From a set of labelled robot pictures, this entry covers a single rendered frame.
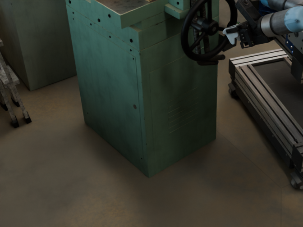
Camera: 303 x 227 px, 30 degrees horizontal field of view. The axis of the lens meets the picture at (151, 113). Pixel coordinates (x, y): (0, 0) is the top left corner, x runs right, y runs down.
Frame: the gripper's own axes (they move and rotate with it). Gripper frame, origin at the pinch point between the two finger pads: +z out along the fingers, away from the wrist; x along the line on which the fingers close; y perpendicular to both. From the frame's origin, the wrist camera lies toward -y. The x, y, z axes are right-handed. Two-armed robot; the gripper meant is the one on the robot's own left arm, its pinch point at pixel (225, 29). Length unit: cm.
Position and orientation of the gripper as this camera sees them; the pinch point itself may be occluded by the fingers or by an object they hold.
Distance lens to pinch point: 204.2
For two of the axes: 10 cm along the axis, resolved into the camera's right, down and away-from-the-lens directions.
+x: 7.5, -4.0, 5.2
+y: 3.5, 9.2, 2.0
